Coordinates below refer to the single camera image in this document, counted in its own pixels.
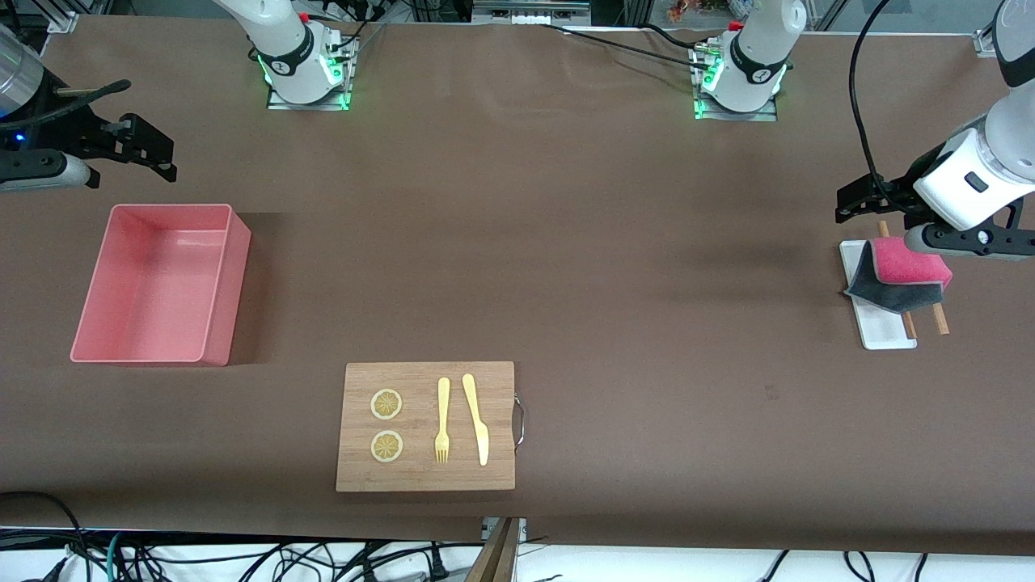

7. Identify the pink plastic bin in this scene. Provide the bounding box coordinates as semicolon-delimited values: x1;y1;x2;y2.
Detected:
70;204;252;368

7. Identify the white rectangular tray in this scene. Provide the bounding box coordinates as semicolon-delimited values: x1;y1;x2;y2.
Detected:
839;239;919;351

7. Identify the yellow fork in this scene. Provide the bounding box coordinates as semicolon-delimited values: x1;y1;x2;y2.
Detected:
434;377;452;466

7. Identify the grey power strip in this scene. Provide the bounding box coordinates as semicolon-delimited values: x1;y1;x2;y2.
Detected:
472;0;592;26

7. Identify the wooden cutting board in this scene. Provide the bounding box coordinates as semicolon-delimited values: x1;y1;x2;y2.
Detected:
336;361;527;493

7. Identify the yellow knife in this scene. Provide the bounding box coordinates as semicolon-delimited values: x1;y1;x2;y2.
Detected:
461;373;491;468

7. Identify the wooden stand leg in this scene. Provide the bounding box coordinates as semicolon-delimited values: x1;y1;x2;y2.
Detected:
464;517;520;582

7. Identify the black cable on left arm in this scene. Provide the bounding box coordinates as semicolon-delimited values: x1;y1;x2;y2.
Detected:
848;0;895;192

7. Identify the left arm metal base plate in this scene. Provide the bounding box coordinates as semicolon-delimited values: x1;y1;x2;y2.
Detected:
692;42;780;123

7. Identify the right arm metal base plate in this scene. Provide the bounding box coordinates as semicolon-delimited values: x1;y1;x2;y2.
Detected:
266;31;357;112

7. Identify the black cable across table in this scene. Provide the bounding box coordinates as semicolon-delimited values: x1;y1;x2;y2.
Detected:
540;23;714;65

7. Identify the black looped floor cable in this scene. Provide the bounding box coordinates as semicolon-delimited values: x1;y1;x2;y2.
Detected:
0;490;87;582

